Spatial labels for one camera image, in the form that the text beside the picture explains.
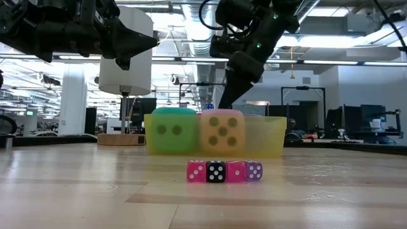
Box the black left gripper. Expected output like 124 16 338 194
0 0 159 71

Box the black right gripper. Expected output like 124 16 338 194
209 9 287 109

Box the pink foam die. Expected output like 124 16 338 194
200 109 246 155

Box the yellow translucent plastic tray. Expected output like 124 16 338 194
144 114 287 158

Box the teal foam die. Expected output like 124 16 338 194
149 107 198 155

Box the small black die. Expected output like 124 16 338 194
205 160 227 184

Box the white shade table lamp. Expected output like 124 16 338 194
97 6 154 146

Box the black computer monitor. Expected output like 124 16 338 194
120 97 157 130
326 107 362 141
361 104 387 123

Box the person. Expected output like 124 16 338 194
286 118 308 142

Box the white pillar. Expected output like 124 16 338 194
59 68 88 136

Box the long ceiling light strip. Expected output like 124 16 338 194
0 54 407 67

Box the yellow hanging pendant cord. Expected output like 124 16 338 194
289 47 296 80

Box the black metal rack frame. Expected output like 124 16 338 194
280 86 326 112

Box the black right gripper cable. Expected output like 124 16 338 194
198 0 225 32

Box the black arched cable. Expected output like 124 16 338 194
0 114 22 137

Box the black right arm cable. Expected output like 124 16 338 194
371 0 407 53

